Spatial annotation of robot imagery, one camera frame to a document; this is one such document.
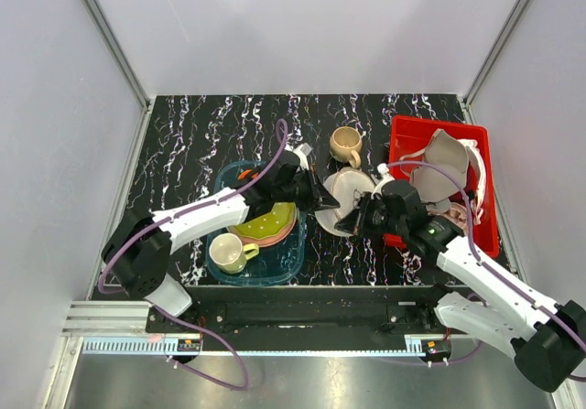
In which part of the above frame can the beige ceramic mug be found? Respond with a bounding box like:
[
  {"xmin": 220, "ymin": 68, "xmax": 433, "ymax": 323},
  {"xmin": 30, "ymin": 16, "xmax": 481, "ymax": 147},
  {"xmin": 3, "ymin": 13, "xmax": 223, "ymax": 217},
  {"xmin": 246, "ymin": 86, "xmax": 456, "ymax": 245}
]
[{"xmin": 330, "ymin": 126, "xmax": 363, "ymax": 168}]

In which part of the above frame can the orange mug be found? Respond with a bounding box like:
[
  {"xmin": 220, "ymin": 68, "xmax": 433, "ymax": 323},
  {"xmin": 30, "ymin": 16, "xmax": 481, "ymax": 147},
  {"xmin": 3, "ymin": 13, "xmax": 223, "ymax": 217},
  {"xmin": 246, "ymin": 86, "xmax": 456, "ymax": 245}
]
[{"xmin": 238, "ymin": 168, "xmax": 259, "ymax": 180}]

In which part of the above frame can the teal transparent plastic tub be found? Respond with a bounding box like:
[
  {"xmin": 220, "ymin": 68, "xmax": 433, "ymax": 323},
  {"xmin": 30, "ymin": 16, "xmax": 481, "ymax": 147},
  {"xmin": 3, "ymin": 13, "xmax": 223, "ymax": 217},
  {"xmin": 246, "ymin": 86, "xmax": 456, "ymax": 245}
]
[{"xmin": 205, "ymin": 159, "xmax": 307, "ymax": 287}]

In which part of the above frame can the green polka dot bowl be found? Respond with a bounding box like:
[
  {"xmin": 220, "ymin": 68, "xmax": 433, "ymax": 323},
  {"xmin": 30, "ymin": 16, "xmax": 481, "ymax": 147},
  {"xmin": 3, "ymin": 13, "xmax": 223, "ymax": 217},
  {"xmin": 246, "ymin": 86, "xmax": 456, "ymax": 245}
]
[{"xmin": 228, "ymin": 202, "xmax": 297, "ymax": 240}]

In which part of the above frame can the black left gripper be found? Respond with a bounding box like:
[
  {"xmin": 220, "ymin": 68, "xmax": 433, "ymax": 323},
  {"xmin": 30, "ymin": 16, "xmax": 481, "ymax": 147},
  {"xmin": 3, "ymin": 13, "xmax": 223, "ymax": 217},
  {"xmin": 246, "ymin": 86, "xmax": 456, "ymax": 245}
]
[{"xmin": 274, "ymin": 166, "xmax": 340, "ymax": 214}]

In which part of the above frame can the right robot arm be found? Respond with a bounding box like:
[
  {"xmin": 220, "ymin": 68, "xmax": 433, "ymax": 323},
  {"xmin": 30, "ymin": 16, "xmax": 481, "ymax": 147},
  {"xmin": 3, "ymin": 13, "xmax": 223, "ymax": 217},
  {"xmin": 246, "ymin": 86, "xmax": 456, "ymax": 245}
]
[{"xmin": 334, "ymin": 180, "xmax": 585, "ymax": 393}]

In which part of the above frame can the pink bra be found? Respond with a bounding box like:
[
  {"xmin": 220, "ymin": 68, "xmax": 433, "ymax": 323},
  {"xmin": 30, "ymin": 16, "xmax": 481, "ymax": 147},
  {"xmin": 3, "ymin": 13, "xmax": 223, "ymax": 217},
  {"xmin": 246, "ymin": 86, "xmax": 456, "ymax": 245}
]
[{"xmin": 440, "ymin": 202, "xmax": 469, "ymax": 236}]

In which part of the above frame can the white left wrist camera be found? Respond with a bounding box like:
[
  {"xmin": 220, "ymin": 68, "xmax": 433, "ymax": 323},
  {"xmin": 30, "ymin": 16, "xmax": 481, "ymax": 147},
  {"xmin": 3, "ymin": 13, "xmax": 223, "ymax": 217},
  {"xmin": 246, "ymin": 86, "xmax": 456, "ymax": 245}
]
[{"xmin": 292, "ymin": 143, "xmax": 312, "ymax": 170}]

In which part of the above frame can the white lace bra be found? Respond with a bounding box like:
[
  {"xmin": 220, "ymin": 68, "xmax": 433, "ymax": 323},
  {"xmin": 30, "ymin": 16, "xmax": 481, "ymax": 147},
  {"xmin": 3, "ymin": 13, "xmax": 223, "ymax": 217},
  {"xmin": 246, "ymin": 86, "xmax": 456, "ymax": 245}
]
[{"xmin": 459, "ymin": 139, "xmax": 487, "ymax": 225}]

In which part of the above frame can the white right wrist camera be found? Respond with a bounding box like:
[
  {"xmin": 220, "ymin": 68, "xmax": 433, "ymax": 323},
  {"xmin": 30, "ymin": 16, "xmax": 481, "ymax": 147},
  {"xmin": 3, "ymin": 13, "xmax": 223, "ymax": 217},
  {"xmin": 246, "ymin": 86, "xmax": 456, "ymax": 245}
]
[{"xmin": 370, "ymin": 163, "xmax": 395, "ymax": 199}]

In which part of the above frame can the pink plate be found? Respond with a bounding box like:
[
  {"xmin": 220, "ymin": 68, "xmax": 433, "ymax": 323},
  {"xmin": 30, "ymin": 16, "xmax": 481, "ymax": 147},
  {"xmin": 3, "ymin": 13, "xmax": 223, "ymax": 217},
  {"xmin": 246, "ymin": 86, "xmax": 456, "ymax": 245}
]
[{"xmin": 233, "ymin": 218, "xmax": 297, "ymax": 248}]

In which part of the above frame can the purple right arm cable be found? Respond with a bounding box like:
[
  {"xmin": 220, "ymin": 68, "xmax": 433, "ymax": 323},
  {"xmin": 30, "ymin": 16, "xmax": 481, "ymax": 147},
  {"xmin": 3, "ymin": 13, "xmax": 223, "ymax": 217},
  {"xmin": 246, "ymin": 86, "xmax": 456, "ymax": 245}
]
[{"xmin": 377, "ymin": 160, "xmax": 586, "ymax": 381}]

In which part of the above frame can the red plastic bin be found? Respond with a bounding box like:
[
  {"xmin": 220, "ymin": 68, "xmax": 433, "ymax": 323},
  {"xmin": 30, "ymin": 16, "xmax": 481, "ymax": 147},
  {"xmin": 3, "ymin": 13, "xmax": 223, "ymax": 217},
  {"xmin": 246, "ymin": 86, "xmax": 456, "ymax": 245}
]
[{"xmin": 389, "ymin": 115, "xmax": 499, "ymax": 258}]

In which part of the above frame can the grey bra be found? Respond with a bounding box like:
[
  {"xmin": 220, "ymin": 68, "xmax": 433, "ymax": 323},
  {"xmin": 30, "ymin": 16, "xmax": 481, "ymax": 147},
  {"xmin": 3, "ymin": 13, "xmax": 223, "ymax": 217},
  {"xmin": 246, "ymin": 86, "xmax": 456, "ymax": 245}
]
[{"xmin": 399, "ymin": 129, "xmax": 470, "ymax": 214}]

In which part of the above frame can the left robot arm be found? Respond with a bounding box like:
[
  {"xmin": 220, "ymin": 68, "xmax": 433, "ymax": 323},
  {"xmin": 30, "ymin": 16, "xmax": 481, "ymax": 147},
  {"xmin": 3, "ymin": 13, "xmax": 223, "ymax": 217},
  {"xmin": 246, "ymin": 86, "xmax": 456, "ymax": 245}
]
[{"xmin": 98, "ymin": 151, "xmax": 340, "ymax": 332}]

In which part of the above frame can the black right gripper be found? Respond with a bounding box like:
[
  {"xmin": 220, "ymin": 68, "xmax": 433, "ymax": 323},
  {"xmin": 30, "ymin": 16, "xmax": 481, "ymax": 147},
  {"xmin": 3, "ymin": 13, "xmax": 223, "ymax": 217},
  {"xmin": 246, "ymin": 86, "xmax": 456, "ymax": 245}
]
[{"xmin": 335, "ymin": 192, "xmax": 407, "ymax": 240}]

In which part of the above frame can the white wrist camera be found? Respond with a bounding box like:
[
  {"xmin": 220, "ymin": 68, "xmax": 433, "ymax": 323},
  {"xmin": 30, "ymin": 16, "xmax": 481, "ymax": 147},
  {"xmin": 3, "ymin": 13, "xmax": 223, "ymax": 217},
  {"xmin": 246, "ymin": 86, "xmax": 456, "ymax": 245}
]
[
  {"xmin": 292, "ymin": 143, "xmax": 312, "ymax": 170},
  {"xmin": 370, "ymin": 163, "xmax": 395, "ymax": 199}
]

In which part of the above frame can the cream and yellow mug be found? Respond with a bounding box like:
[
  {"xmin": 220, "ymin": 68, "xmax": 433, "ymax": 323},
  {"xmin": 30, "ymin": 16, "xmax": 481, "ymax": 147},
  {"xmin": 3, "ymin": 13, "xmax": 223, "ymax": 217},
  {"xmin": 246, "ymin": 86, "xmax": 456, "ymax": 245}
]
[{"xmin": 209, "ymin": 233, "xmax": 260, "ymax": 274}]

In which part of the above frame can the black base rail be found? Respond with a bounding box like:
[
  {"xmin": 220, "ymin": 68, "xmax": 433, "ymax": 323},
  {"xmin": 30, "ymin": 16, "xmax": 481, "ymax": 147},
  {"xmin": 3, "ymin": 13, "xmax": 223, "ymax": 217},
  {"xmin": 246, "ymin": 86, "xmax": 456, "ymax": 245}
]
[{"xmin": 144, "ymin": 285, "xmax": 472, "ymax": 350}]

